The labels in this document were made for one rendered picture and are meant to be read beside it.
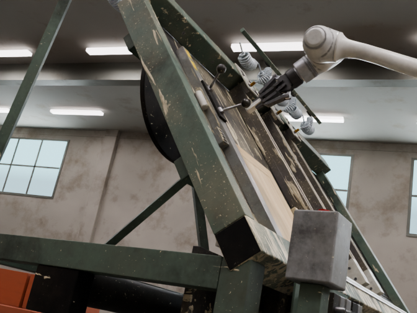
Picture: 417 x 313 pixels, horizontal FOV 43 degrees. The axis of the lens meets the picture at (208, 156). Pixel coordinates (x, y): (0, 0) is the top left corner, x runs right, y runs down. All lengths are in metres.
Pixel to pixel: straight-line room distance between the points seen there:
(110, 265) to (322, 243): 0.68
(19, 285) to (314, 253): 4.51
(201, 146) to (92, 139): 10.37
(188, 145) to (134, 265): 0.40
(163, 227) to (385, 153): 4.34
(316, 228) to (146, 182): 9.59
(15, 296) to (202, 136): 4.21
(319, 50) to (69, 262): 1.07
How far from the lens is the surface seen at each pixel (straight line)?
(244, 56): 2.59
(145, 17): 2.06
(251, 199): 1.76
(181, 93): 1.76
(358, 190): 9.63
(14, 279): 5.67
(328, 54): 1.84
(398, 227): 9.42
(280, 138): 2.87
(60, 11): 2.52
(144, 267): 1.61
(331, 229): 1.36
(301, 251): 1.37
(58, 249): 1.87
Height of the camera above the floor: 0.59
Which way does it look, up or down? 18 degrees up
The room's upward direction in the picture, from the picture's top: 11 degrees clockwise
